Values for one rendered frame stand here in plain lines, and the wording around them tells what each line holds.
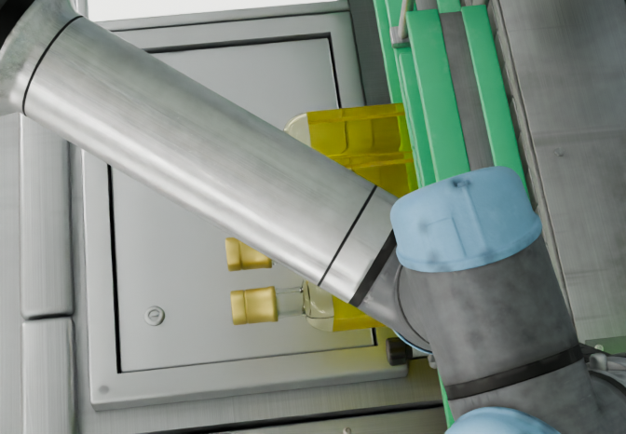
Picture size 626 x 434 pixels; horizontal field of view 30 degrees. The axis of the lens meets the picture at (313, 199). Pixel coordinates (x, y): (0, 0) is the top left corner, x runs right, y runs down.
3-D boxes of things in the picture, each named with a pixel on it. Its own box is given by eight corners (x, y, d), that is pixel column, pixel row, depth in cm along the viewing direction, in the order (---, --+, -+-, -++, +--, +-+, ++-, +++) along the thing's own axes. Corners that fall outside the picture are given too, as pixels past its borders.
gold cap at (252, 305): (278, 325, 113) (233, 330, 113) (277, 317, 117) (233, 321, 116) (275, 289, 113) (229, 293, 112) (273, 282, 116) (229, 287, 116)
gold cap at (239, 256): (268, 241, 120) (225, 246, 119) (267, 226, 116) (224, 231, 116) (272, 273, 118) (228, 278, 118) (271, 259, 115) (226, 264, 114)
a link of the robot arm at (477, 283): (370, 219, 70) (427, 396, 69) (387, 193, 59) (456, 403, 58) (493, 181, 71) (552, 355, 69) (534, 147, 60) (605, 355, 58)
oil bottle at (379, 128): (472, 119, 128) (278, 138, 127) (480, 92, 123) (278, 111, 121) (482, 164, 125) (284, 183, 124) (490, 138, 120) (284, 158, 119)
